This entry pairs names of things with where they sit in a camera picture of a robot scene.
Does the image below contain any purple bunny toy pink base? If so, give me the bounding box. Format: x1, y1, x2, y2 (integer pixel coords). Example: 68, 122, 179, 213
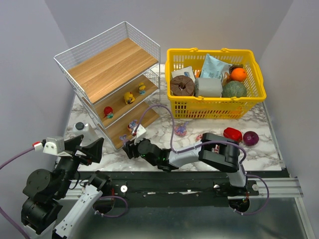
119, 134, 128, 144

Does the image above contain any small purple bunny toy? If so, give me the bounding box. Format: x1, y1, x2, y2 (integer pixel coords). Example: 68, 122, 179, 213
128, 119, 138, 133

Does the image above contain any red strawberry toy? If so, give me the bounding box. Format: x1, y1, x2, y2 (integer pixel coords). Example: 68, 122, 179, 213
103, 106, 114, 119

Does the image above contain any yellow duck toy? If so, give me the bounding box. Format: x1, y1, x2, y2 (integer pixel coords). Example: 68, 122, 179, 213
124, 92, 135, 105

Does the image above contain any purple pink toy figure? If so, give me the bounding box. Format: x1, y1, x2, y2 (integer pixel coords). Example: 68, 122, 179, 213
174, 122, 188, 137

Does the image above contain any yellow blue minion toy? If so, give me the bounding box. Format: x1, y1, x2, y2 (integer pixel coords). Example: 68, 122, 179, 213
139, 82, 146, 95

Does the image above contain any pink strawberry cake toy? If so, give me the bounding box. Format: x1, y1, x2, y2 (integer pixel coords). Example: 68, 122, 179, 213
195, 134, 202, 141

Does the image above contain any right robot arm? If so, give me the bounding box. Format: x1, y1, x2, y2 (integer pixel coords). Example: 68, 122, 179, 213
123, 133, 247, 188

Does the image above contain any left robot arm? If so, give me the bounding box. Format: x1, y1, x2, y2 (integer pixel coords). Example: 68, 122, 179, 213
21, 135, 111, 239

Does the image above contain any white plastic bottle black cap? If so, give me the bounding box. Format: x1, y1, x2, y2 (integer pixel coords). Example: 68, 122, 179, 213
72, 122, 99, 146

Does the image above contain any yellow plastic shopping basket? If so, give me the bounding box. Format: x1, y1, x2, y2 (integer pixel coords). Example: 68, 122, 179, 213
165, 48, 267, 120

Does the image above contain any brown chocolate donut cake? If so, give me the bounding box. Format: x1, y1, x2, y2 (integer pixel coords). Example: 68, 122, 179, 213
170, 75, 195, 96

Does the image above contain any white tissue packet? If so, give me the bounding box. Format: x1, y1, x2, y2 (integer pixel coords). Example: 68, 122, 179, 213
171, 66, 195, 81

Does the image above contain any red bell pepper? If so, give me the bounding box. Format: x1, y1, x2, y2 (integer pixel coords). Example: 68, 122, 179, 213
223, 127, 243, 142

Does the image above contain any light blue snack bag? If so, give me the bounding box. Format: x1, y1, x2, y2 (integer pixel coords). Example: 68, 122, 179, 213
200, 54, 232, 80

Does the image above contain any green melon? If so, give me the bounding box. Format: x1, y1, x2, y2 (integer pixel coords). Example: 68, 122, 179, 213
222, 81, 247, 98

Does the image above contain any purple red onion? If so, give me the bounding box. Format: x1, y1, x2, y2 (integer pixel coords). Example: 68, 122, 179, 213
243, 131, 259, 146

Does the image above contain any orange fruit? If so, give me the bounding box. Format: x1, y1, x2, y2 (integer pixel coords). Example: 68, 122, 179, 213
230, 68, 247, 82

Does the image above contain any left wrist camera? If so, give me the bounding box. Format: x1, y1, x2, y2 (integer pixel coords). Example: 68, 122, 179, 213
32, 136, 65, 156

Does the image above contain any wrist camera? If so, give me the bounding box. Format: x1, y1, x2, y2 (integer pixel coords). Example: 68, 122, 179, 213
32, 136, 65, 156
132, 124, 147, 145

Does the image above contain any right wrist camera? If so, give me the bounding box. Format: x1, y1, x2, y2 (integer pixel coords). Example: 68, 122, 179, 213
132, 124, 147, 145

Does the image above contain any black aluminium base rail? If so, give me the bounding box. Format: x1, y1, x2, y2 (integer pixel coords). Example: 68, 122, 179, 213
53, 170, 304, 209

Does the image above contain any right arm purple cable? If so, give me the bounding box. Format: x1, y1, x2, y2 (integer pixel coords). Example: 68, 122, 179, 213
136, 104, 271, 216

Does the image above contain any white wire wooden shelf rack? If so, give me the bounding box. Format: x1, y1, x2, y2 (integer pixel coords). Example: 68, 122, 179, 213
54, 21, 160, 150

